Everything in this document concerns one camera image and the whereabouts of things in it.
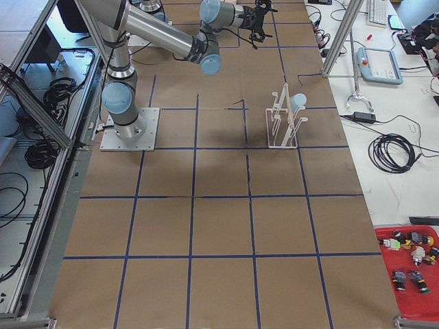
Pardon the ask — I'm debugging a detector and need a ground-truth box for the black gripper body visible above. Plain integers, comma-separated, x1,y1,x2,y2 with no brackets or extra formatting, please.
239,5,266,33

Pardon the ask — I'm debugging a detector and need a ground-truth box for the light blue plastic cup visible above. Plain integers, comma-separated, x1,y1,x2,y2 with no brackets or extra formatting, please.
289,93,307,111

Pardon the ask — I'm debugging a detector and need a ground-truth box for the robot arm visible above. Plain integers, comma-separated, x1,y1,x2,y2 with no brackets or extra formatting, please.
130,0,163,14
79,1,273,140

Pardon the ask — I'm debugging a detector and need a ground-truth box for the white keyboard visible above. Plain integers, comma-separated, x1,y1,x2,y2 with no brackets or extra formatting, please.
366,0,388,27

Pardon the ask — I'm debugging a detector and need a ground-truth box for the metal reacher grabber tool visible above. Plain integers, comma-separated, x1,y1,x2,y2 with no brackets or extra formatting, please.
346,32,374,112

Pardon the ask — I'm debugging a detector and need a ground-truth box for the blue teach pendant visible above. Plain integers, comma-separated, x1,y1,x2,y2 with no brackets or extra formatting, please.
357,47,403,85

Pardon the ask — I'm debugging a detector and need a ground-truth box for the black power adapter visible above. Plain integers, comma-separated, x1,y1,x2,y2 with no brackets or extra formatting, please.
352,112,377,124

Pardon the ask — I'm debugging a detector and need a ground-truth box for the red parts tray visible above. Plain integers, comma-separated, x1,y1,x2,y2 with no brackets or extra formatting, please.
375,226,438,321

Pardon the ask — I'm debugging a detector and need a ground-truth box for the aluminium frame post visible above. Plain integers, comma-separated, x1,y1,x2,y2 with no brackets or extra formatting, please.
321,0,364,77

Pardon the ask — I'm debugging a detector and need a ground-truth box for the white wire cup rack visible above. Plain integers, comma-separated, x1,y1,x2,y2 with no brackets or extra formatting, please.
265,83,308,149

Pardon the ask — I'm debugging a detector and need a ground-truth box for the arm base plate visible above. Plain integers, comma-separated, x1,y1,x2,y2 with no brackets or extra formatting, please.
100,108,160,151
126,33,150,47

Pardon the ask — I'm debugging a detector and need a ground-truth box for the coiled black cable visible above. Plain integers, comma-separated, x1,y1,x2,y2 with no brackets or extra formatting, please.
368,133,416,174

